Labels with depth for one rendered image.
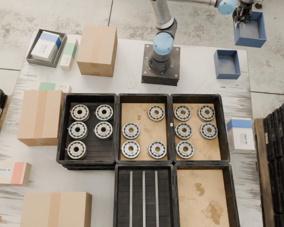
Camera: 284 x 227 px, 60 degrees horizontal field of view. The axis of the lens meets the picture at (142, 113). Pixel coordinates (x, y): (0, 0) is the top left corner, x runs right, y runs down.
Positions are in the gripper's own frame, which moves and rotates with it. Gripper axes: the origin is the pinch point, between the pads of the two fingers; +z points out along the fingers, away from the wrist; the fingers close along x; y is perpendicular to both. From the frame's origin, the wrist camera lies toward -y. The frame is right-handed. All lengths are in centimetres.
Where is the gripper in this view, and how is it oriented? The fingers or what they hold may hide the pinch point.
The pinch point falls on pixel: (237, 24)
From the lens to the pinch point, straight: 157.6
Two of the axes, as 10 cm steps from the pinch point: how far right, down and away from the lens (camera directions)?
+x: 9.9, 0.7, -1.5
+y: -1.2, 9.2, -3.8
